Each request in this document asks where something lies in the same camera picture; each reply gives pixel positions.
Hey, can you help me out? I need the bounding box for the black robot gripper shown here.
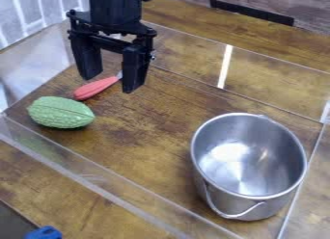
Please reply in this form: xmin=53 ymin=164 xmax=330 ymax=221
xmin=65 ymin=0 xmax=157 ymax=93

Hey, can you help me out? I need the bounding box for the green bumpy gourd toy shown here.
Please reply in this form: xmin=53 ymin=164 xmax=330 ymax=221
xmin=26 ymin=96 xmax=95 ymax=129

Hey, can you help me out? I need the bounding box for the silver metal pot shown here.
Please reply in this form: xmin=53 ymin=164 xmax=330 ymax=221
xmin=189 ymin=113 xmax=307 ymax=221

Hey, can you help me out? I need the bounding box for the blue object at corner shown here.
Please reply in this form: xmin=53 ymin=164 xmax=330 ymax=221
xmin=22 ymin=226 xmax=61 ymax=239

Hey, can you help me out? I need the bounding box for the red handled metal spoon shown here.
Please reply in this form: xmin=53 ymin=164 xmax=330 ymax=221
xmin=73 ymin=72 xmax=123 ymax=101

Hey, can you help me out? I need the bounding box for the clear acrylic enclosure wall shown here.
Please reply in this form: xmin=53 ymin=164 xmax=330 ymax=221
xmin=0 ymin=27 xmax=330 ymax=239

